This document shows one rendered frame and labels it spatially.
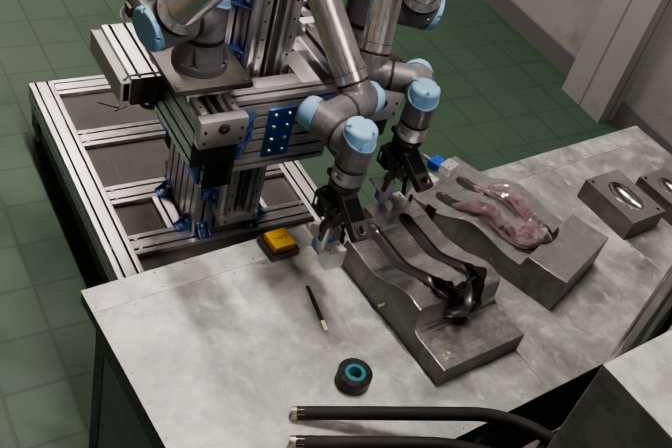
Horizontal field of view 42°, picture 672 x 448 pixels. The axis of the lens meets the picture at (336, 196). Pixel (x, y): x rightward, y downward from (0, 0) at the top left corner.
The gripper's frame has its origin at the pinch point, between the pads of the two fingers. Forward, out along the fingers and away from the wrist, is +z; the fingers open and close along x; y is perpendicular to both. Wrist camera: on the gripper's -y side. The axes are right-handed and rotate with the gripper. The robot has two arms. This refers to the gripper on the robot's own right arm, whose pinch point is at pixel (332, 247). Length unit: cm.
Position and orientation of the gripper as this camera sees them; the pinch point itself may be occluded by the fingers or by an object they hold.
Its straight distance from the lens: 208.4
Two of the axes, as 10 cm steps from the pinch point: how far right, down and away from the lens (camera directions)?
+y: -5.4, -6.5, 5.4
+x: -8.2, 2.3, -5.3
